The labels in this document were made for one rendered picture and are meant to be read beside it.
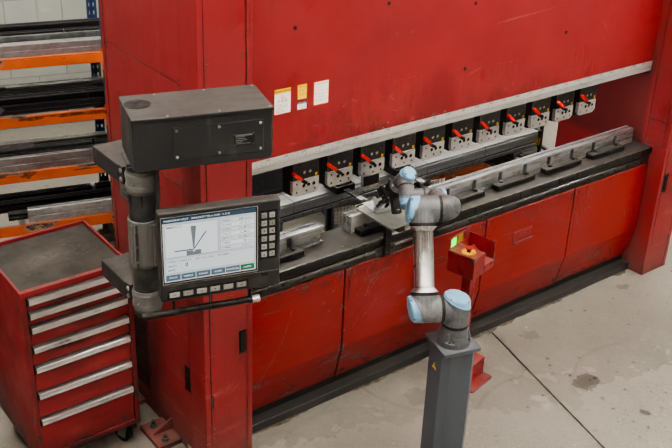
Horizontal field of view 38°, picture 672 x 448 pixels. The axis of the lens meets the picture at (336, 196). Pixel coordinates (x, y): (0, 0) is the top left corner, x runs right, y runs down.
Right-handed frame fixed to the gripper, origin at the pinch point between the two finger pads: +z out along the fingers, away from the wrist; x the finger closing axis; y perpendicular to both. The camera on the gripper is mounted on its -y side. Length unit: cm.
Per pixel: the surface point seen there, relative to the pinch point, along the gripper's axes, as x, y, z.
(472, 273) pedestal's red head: -36, -44, 3
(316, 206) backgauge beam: 17.5, 19.1, 27.3
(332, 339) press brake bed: 30, -46, 44
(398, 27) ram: -8, 62, -64
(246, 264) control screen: 111, -32, -71
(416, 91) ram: -23, 42, -37
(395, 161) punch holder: -12.0, 18.4, -11.3
